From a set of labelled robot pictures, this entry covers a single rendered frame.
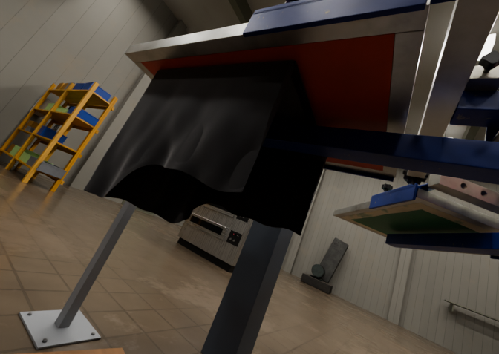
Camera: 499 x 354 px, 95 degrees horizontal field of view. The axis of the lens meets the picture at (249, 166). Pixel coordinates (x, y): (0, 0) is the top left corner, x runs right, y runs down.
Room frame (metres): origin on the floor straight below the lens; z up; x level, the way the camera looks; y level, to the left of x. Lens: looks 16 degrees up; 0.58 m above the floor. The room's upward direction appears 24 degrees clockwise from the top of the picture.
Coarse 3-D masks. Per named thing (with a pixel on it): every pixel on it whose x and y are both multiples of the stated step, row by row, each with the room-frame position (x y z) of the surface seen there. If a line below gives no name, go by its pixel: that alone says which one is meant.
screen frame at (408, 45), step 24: (240, 24) 0.40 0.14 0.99; (336, 24) 0.29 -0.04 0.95; (360, 24) 0.27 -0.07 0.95; (384, 24) 0.26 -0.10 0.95; (408, 24) 0.25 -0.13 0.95; (144, 48) 0.60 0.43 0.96; (168, 48) 0.54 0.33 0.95; (192, 48) 0.50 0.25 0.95; (216, 48) 0.46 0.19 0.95; (240, 48) 0.43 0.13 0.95; (408, 48) 0.28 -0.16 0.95; (144, 72) 0.72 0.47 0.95; (408, 72) 0.32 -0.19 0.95; (408, 96) 0.37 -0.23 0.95; (360, 168) 0.73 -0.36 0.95; (384, 168) 0.67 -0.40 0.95
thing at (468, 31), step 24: (456, 0) 0.24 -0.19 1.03; (480, 0) 0.21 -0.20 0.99; (456, 24) 0.24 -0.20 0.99; (480, 24) 0.23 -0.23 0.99; (456, 48) 0.28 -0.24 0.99; (480, 48) 0.26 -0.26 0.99; (456, 72) 0.31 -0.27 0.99; (432, 96) 0.38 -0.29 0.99; (456, 96) 0.36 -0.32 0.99; (432, 120) 0.44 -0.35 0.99
